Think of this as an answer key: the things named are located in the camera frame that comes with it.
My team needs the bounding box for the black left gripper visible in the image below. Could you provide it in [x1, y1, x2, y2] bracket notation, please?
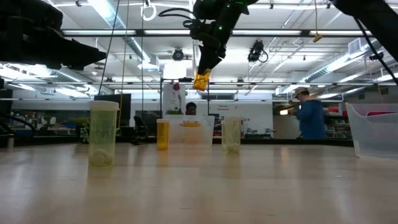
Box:
[29, 1, 107, 71]

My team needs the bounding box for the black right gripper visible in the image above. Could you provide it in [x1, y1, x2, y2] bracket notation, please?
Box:
[190, 18, 231, 75]

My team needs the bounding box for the wide orange pill bottle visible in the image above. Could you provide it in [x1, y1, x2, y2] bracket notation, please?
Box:
[192, 68, 213, 92]

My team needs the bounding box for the narrow green pill bottle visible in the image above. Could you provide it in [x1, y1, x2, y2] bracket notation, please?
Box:
[221, 116, 243, 154]
[88, 100, 121, 168]

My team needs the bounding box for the narrow orange pill bottle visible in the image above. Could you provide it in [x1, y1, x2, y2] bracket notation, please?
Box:
[156, 118, 170, 151]

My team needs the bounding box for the clear plastic bin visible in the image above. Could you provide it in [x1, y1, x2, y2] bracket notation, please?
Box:
[345, 102, 398, 161]
[169, 114, 216, 147]

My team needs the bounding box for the person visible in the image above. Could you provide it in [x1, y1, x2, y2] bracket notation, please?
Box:
[185, 101, 198, 116]
[290, 86, 326, 140]

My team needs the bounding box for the white panel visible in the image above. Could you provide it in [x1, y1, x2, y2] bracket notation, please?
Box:
[162, 83, 187, 115]

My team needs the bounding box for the black monitor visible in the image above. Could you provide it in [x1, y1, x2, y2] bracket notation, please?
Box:
[94, 93, 132, 128]

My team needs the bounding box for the small green artificial plant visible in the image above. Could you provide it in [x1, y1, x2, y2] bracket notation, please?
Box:
[72, 116, 91, 144]

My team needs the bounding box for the black office chair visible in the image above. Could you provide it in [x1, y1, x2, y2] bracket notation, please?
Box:
[132, 115, 147, 146]

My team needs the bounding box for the yellow hanging connector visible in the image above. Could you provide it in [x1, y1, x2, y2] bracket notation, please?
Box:
[312, 0, 323, 44]

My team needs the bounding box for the black hanging cable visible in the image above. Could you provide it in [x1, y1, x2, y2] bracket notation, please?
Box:
[98, 0, 121, 96]

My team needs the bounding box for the round black ceiling camera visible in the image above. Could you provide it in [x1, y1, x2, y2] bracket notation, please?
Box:
[172, 47, 185, 62]

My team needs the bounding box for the yellow hanging cord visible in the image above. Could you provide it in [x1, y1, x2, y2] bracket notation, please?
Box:
[117, 0, 131, 129]

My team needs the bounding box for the black ceiling-mounted camera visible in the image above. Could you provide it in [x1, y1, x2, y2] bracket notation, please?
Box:
[247, 39, 269, 63]

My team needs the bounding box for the silver ventilation duct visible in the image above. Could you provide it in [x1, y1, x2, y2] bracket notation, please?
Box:
[88, 0, 159, 72]

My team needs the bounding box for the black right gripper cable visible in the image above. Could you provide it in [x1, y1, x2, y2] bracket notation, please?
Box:
[157, 6, 200, 29]

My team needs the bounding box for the white cable loop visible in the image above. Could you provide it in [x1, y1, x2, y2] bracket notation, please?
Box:
[140, 1, 158, 22]

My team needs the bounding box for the black metal table frame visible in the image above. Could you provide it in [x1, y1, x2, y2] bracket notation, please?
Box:
[12, 134, 355, 147]

